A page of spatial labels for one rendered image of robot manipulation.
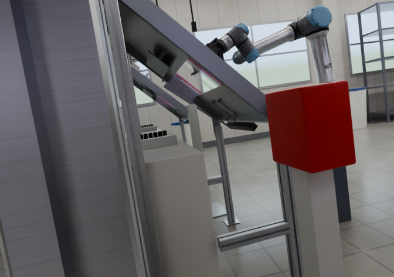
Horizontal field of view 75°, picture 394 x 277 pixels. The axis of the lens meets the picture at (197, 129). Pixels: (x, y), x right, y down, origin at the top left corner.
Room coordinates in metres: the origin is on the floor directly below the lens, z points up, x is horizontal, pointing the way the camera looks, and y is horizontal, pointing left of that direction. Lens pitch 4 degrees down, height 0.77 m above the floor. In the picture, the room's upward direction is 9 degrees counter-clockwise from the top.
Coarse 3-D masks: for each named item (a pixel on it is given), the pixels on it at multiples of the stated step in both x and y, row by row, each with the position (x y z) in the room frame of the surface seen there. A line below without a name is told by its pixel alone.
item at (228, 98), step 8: (216, 88) 1.15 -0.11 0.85; (224, 88) 1.08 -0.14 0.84; (200, 96) 1.49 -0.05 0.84; (208, 96) 1.36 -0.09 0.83; (216, 96) 1.26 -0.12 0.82; (224, 96) 1.18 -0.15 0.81; (232, 96) 1.10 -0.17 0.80; (208, 104) 1.48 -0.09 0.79; (232, 104) 1.21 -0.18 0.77; (240, 104) 1.12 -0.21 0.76; (224, 112) 1.47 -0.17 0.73; (232, 112) 1.34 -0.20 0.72; (240, 112) 1.24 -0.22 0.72; (248, 112) 1.16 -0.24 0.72; (256, 112) 1.08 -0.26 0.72
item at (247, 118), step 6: (234, 114) 1.35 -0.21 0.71; (240, 114) 1.26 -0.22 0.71; (246, 114) 1.19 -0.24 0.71; (252, 114) 1.12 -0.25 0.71; (258, 114) 1.07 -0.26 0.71; (222, 120) 1.47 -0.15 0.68; (228, 120) 1.37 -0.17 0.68; (234, 120) 1.29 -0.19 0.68; (240, 120) 1.20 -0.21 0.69; (246, 120) 1.14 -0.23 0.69; (252, 120) 1.08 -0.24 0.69; (258, 120) 1.03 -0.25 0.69; (264, 120) 0.97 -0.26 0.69
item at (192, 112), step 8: (192, 104) 1.82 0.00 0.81; (192, 112) 1.81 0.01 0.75; (192, 120) 1.81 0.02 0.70; (192, 128) 1.81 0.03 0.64; (192, 136) 1.82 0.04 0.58; (200, 136) 1.82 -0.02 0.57; (192, 144) 1.86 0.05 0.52; (200, 144) 1.82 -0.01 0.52; (216, 208) 1.86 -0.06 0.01; (224, 208) 1.84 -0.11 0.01; (216, 216) 1.73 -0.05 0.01
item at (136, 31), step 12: (120, 12) 1.07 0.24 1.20; (132, 12) 0.98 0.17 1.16; (132, 24) 1.11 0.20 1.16; (144, 24) 1.01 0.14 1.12; (132, 36) 1.28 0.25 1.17; (144, 36) 1.15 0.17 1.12; (156, 36) 1.05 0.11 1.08; (144, 48) 1.33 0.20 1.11; (156, 48) 1.19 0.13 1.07; (168, 48) 1.08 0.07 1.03; (156, 60) 1.23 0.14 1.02; (168, 60) 1.25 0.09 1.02; (180, 60) 1.12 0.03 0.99; (168, 72) 1.46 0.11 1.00
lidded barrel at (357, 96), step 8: (352, 88) 4.77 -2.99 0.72; (360, 88) 4.48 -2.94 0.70; (352, 96) 4.51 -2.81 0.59; (360, 96) 4.50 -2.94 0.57; (352, 104) 4.53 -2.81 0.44; (360, 104) 4.51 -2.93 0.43; (352, 112) 4.54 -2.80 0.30; (360, 112) 4.52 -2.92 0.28; (352, 120) 4.55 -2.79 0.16; (360, 120) 4.53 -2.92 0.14
